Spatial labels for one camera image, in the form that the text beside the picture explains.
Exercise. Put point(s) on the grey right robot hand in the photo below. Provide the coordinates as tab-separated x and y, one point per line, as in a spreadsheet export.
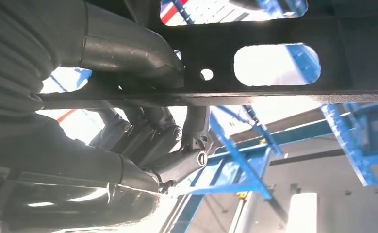
79	167

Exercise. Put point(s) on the blue steel shelf rack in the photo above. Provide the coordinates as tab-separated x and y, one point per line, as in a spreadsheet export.
240	167

